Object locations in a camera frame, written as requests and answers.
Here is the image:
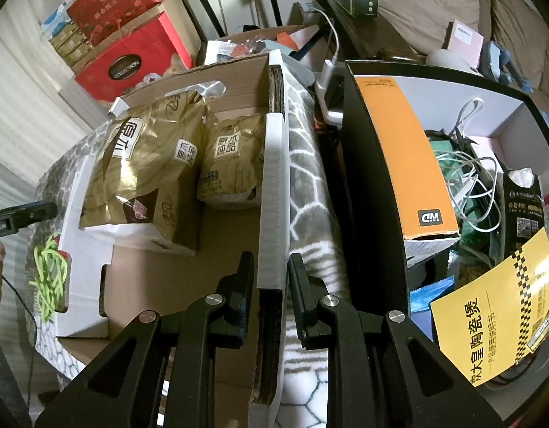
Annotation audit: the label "white cardboard box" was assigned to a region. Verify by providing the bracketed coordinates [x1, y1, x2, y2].
[55, 49, 289, 428]

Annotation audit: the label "cardboard box with clutter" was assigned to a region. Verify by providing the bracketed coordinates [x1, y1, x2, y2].
[196, 24, 320, 70]

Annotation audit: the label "dark wooden nightstand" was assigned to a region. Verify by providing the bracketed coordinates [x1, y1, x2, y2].
[321, 0, 427, 61]

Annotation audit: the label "white cables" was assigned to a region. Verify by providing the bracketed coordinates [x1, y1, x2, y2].
[435, 98, 503, 233]

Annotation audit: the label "grey white patterned blanket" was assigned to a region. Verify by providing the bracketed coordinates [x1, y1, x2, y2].
[31, 60, 360, 428]

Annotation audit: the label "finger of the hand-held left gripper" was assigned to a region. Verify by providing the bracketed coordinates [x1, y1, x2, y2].
[0, 202, 57, 241]

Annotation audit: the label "blue toy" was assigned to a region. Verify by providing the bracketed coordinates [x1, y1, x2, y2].
[480, 40, 532, 90]

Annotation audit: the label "black packet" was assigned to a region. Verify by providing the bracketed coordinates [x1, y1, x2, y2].
[502, 168, 545, 259]

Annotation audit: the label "dark green pouch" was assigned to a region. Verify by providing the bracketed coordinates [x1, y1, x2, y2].
[424, 130, 463, 174]

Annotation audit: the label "yellow booklet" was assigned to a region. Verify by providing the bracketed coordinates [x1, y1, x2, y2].
[430, 227, 549, 397]

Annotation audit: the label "clear bag with label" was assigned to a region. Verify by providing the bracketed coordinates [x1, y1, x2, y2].
[527, 276, 549, 353]

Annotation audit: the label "red floral gift box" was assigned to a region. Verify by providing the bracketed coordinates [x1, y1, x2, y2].
[65, 0, 170, 47]

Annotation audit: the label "blue white packet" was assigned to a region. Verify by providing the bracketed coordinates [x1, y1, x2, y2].
[41, 4, 74, 36]

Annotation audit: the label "person's left forearm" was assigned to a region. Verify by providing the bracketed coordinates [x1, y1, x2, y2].
[0, 307, 32, 428]

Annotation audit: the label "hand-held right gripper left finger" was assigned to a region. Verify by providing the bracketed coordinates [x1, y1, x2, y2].
[34, 251, 256, 428]

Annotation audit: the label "orange box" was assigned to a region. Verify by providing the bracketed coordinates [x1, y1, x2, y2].
[354, 76, 463, 272]

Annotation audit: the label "small gold bag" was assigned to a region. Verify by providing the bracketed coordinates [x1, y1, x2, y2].
[196, 113, 267, 209]

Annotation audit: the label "black storage box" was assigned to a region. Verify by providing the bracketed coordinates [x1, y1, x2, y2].
[341, 59, 549, 426]

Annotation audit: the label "white charging cable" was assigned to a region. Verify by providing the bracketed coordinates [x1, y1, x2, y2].
[314, 6, 342, 67]

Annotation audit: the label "white charger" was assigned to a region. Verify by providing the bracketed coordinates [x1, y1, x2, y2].
[317, 60, 347, 94]

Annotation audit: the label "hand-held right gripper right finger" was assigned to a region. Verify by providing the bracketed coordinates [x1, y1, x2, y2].
[287, 253, 509, 428]

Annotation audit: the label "large gold bag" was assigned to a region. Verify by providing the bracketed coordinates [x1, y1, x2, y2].
[78, 90, 211, 255]

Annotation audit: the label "pink box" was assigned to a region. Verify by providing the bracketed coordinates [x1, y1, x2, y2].
[444, 19, 485, 54]

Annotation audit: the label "green cord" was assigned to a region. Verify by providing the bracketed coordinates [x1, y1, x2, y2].
[28, 234, 72, 322]

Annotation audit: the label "stack of small green boxes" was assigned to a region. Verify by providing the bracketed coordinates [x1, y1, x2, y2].
[49, 22, 94, 74]

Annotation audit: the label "white round object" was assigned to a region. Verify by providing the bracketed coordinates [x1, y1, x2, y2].
[425, 49, 480, 74]

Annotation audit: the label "large red gift box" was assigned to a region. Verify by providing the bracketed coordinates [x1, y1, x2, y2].
[74, 11, 192, 103]

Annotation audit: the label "black cable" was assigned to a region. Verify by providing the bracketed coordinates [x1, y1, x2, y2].
[1, 274, 38, 415]

